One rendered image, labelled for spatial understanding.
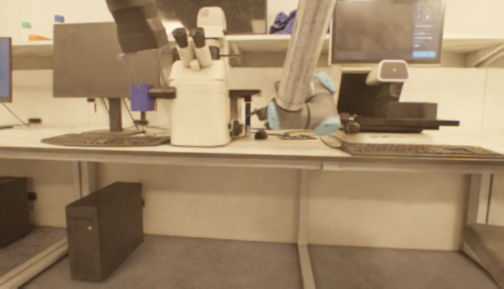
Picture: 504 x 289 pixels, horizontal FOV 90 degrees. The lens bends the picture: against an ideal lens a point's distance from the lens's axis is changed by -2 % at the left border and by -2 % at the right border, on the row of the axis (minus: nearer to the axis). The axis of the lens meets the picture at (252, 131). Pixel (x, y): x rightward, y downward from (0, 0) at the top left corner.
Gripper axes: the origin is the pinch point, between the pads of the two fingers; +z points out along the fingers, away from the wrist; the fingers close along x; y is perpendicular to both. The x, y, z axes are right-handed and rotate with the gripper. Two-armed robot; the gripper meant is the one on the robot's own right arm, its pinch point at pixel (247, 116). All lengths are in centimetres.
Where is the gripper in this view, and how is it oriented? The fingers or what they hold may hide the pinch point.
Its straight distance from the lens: 110.1
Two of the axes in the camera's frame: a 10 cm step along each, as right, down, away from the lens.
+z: -7.6, 3.6, 5.4
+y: 3.4, 9.3, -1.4
